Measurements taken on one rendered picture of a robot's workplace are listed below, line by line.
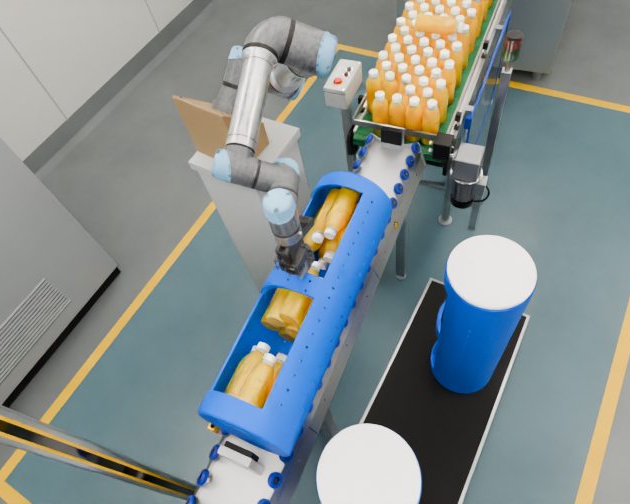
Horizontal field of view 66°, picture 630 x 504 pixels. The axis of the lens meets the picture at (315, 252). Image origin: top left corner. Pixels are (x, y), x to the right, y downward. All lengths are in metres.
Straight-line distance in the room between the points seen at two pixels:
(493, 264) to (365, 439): 0.69
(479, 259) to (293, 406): 0.78
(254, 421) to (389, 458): 0.39
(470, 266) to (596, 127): 2.23
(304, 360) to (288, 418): 0.16
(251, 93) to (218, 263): 1.90
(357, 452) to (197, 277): 1.88
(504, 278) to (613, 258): 1.51
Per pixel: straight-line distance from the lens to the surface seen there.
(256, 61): 1.34
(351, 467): 1.45
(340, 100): 2.20
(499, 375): 2.49
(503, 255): 1.72
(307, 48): 1.39
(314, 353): 1.39
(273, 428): 1.34
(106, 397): 2.97
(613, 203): 3.35
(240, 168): 1.21
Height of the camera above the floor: 2.46
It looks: 56 degrees down
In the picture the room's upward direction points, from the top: 14 degrees counter-clockwise
